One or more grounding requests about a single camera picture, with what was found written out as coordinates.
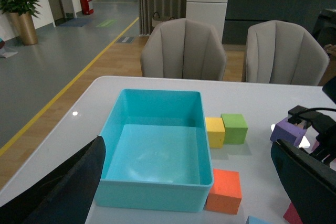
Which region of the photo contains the potted plant gold vase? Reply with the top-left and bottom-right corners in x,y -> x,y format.
1,0 -> 40,46

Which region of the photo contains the cyan plastic bin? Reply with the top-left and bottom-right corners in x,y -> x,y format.
95,89 -> 214,212

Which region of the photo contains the red fire extinguisher box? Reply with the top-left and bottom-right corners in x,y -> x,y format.
80,0 -> 94,15

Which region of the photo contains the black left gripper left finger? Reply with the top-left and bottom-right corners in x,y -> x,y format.
1,136 -> 106,223

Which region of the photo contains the left grey chair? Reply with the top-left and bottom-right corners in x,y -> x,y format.
141,18 -> 227,81

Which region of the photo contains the yellow foam cube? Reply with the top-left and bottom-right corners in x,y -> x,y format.
205,117 -> 225,148

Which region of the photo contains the green foam cube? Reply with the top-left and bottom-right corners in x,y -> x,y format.
221,113 -> 248,145

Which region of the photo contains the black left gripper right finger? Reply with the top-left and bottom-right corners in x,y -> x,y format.
270,140 -> 335,223

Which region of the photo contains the far purple foam cube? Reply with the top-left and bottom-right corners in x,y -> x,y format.
270,119 -> 307,147

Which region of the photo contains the grey chair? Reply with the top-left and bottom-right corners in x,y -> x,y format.
242,20 -> 329,86
141,18 -> 227,81

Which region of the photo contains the front red foam cube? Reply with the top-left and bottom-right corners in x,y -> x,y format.
283,203 -> 303,224

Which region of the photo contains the woven basket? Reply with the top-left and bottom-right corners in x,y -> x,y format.
152,12 -> 175,29

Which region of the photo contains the left orange foam cube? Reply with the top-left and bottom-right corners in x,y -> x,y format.
205,169 -> 242,215

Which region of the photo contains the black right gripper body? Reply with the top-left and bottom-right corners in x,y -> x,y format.
288,105 -> 335,166

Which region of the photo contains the dark grey counter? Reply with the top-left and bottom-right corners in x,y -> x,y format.
222,0 -> 335,45

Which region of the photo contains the right grey chair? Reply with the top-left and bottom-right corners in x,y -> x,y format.
242,20 -> 329,86

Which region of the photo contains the light blue foam cube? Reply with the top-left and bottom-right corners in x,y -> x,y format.
246,216 -> 271,224

